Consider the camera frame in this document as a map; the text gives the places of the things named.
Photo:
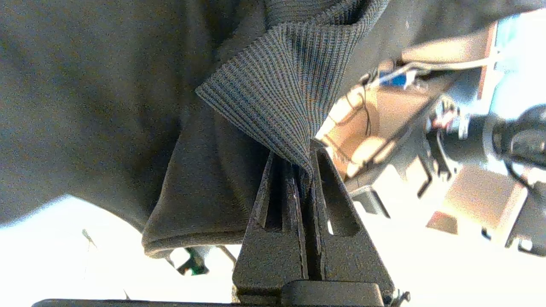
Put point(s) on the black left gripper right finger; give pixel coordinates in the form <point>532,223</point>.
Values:
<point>345,256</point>

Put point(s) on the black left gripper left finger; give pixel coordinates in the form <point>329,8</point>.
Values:
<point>268,260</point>

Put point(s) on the black zip hoodie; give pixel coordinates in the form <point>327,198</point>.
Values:
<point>106,106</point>

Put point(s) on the white robot base chassis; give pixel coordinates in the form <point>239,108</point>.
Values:
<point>469,192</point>

